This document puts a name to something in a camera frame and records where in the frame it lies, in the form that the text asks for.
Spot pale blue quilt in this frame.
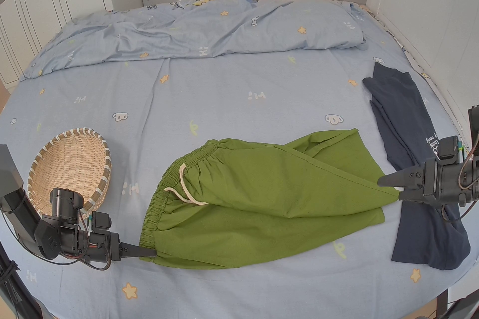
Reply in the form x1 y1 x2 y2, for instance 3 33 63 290
19 0 369 81

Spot round woven basket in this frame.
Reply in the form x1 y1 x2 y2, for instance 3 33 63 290
27 128 112 222

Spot green shorts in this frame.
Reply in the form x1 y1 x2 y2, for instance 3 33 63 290
139 128 401 269

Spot dark blue garment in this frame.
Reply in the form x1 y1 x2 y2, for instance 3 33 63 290
362 62 471 270

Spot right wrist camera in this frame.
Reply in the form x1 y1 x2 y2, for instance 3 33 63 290
438 136 464 161

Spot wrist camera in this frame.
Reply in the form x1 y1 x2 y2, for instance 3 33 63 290
90 212 112 234
438 136 464 161

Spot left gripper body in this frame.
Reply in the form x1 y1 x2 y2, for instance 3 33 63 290
82 232 121 264

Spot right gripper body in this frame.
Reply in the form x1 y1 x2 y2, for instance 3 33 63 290
423 158 464 205

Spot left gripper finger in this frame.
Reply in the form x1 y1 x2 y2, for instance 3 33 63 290
120 242 156 259

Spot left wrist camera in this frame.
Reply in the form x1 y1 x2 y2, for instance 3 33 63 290
90 212 112 234

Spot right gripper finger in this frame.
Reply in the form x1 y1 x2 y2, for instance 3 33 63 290
377 165 425 188
398 188 426 202

